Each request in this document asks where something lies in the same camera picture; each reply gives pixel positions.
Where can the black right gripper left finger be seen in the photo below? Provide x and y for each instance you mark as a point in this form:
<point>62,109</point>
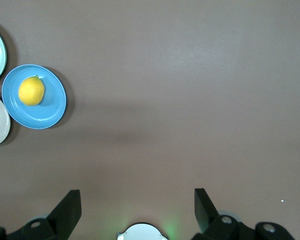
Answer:
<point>62,215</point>

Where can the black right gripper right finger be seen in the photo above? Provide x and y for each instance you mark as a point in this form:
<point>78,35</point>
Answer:
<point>207,215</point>

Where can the yellow lemon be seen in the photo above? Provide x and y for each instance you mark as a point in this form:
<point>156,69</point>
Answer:
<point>31,91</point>

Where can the blue plate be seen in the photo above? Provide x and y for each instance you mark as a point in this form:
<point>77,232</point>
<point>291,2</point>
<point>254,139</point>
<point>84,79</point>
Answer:
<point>50,112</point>

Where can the brown table cover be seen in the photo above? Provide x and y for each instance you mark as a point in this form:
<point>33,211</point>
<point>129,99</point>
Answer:
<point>165,100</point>

